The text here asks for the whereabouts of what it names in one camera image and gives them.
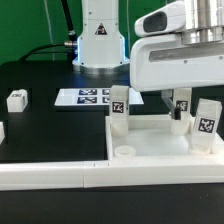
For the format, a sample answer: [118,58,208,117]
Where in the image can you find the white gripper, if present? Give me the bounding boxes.
[130,34,224,120]

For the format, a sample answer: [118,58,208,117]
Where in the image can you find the white square table top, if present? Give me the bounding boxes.
[105,115,224,164]

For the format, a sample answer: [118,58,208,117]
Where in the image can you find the white U-shaped obstacle fence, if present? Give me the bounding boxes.
[0,116,224,192]

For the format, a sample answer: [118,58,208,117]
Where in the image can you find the white marker plate with tags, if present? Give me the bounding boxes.
[54,87,145,108]

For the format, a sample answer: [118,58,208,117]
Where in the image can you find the white block at left edge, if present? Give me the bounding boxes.
[0,122,5,145]

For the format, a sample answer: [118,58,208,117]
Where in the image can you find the black cable thick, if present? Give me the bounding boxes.
[61,0,76,41]

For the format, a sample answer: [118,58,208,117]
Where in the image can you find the black cable horizontal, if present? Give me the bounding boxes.
[19,41,77,62]

